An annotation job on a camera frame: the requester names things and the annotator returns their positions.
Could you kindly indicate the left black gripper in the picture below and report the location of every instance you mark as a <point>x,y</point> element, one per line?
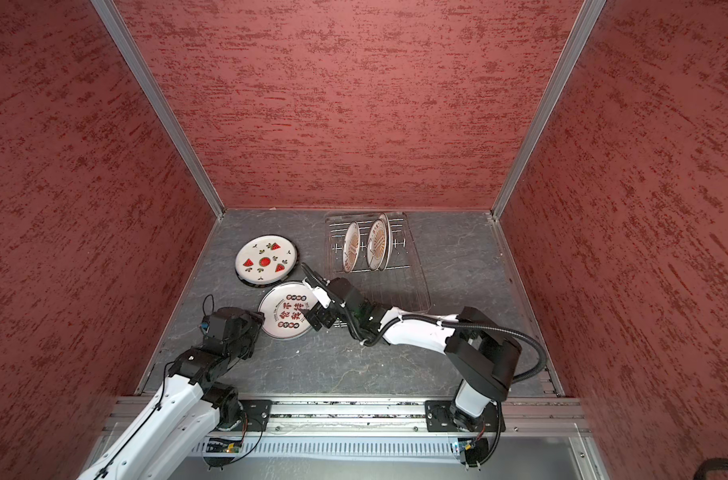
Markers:
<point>255,330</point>

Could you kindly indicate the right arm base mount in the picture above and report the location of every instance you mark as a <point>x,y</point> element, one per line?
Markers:
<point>443,416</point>

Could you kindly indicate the sunburst green rim plate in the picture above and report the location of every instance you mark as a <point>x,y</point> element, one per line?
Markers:
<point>377,245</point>

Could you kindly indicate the corner aluminium profile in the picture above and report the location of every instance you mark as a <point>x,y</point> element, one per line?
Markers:
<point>118,30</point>
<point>582,28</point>

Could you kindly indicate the small sunburst plate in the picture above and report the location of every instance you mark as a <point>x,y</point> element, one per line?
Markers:
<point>351,247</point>

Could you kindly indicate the white slotted cable duct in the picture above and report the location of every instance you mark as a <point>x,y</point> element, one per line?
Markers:
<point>421,449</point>

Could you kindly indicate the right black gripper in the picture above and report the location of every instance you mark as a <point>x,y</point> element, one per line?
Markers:
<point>313,317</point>

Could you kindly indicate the aluminium front rail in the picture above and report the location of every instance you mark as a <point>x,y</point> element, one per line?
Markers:
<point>405,416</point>

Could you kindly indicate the left corner aluminium profile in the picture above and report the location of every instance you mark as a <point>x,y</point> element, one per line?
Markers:
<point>118,30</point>

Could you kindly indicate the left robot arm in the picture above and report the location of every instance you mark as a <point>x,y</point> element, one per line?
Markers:
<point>191,403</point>

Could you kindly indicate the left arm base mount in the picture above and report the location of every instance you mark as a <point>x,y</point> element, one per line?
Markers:
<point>250,415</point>

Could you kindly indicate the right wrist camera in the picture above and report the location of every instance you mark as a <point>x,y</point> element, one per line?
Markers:
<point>321,295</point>

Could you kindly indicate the right corner aluminium profile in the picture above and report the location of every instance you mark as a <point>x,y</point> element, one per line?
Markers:
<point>582,28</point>

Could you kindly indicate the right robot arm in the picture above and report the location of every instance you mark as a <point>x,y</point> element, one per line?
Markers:
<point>489,358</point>

